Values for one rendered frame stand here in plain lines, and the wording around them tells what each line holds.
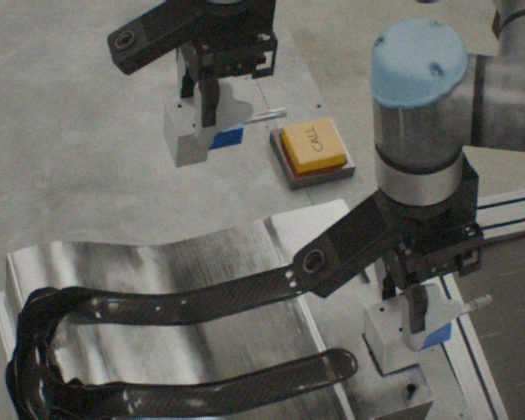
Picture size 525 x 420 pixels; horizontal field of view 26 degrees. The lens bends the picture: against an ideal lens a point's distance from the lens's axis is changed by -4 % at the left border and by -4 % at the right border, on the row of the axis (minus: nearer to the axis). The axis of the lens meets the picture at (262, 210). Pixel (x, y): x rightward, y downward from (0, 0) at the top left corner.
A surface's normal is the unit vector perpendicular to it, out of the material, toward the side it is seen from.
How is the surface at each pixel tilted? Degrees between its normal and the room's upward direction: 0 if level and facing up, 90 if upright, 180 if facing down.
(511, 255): 0
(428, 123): 84
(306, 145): 0
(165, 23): 30
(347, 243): 41
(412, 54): 11
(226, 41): 0
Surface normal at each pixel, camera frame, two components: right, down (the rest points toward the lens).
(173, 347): 0.46, -0.62
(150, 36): -0.41, -0.43
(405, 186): -0.44, 0.70
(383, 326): -0.07, -0.66
